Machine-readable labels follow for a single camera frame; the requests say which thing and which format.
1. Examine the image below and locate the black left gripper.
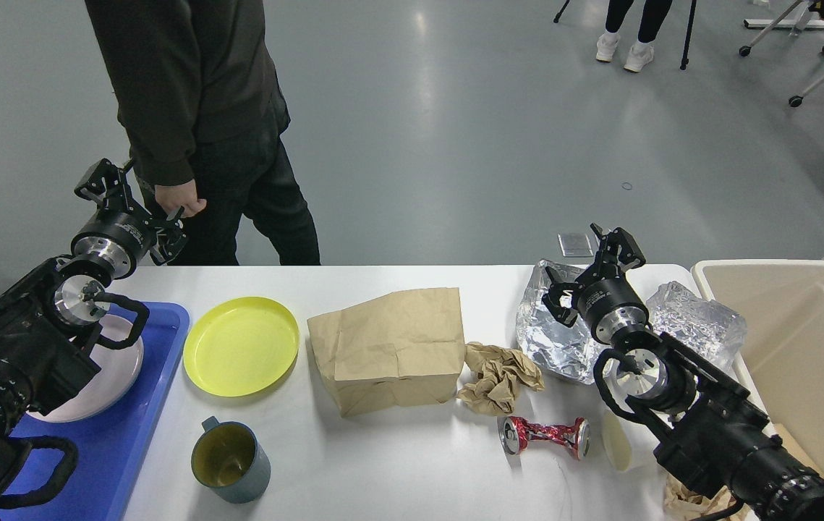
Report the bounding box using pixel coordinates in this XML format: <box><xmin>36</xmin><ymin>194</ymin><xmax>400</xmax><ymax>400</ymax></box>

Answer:
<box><xmin>74</xmin><ymin>158</ymin><xmax>189</xmax><ymax>267</ymax></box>

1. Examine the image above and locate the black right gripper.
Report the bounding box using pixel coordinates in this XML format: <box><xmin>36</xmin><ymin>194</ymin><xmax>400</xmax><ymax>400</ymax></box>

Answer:
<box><xmin>541</xmin><ymin>222</ymin><xmax>650</xmax><ymax>327</ymax></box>

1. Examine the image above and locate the yellow plate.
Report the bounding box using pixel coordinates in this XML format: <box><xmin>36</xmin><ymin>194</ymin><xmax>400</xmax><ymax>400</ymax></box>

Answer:
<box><xmin>183</xmin><ymin>297</ymin><xmax>300</xmax><ymax>398</ymax></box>

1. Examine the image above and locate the teal mug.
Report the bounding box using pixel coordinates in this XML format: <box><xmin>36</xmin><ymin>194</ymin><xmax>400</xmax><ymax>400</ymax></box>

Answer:
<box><xmin>191</xmin><ymin>418</ymin><xmax>272</xmax><ymax>504</ymax></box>

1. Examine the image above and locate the crumpled paper under arm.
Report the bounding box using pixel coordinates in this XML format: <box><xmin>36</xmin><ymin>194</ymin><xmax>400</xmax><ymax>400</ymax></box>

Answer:
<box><xmin>663</xmin><ymin>474</ymin><xmax>736</xmax><ymax>520</ymax></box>

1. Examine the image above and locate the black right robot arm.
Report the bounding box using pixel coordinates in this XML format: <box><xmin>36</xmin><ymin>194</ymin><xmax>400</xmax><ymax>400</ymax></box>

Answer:
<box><xmin>542</xmin><ymin>224</ymin><xmax>824</xmax><ymax>520</ymax></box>

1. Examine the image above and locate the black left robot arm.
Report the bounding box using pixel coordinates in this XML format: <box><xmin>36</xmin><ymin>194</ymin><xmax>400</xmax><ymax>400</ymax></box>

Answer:
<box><xmin>0</xmin><ymin>158</ymin><xmax>187</xmax><ymax>510</ymax></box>

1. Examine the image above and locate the silver floor plate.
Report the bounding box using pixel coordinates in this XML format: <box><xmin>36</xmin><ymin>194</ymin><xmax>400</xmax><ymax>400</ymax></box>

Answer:
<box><xmin>558</xmin><ymin>233</ymin><xmax>594</xmax><ymax>258</ymax></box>

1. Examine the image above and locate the silver foil bag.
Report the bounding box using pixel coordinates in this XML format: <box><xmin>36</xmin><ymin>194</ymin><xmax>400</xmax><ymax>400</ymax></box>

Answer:
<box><xmin>515</xmin><ymin>258</ymin><xmax>604</xmax><ymax>385</ymax></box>

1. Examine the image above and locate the crumpled brown paper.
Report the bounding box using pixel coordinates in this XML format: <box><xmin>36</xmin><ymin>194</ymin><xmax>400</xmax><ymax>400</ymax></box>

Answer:
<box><xmin>456</xmin><ymin>342</ymin><xmax>546</xmax><ymax>418</ymax></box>

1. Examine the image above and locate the person in black clothes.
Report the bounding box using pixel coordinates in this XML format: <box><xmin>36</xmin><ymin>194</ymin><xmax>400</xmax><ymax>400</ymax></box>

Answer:
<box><xmin>85</xmin><ymin>1</ymin><xmax>321</xmax><ymax>266</ymax></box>

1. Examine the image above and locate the white paper cup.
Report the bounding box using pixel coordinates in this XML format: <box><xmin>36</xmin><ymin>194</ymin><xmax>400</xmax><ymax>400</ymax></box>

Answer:
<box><xmin>601</xmin><ymin>410</ymin><xmax>653</xmax><ymax>473</ymax></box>

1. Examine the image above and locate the crushed red can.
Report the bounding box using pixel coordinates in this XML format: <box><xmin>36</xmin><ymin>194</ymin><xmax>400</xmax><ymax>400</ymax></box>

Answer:
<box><xmin>498</xmin><ymin>415</ymin><xmax>590</xmax><ymax>461</ymax></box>

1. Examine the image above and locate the pink plate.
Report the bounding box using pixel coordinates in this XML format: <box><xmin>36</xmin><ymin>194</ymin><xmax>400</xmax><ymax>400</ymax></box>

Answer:
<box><xmin>27</xmin><ymin>339</ymin><xmax>145</xmax><ymax>423</ymax></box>

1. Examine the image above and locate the brown paper bag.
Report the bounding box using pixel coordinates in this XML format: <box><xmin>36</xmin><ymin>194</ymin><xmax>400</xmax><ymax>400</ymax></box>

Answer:
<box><xmin>307</xmin><ymin>287</ymin><xmax>467</xmax><ymax>418</ymax></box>

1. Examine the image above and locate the beige plastic bin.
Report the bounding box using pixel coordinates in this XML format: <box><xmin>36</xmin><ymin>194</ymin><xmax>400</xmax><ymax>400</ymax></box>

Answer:
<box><xmin>692</xmin><ymin>260</ymin><xmax>824</xmax><ymax>475</ymax></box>

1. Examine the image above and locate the blue plastic tray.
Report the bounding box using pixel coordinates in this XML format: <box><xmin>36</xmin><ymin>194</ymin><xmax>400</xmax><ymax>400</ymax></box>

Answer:
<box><xmin>0</xmin><ymin>301</ymin><xmax>190</xmax><ymax>520</ymax></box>

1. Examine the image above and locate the person with white sneakers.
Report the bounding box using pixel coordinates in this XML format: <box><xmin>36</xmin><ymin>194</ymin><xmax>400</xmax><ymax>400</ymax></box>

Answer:
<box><xmin>595</xmin><ymin>0</ymin><xmax>674</xmax><ymax>74</ymax></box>

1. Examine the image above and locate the wheeled chair base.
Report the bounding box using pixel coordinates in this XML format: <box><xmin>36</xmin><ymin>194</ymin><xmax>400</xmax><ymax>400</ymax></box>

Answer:
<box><xmin>736</xmin><ymin>1</ymin><xmax>824</xmax><ymax>109</ymax></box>

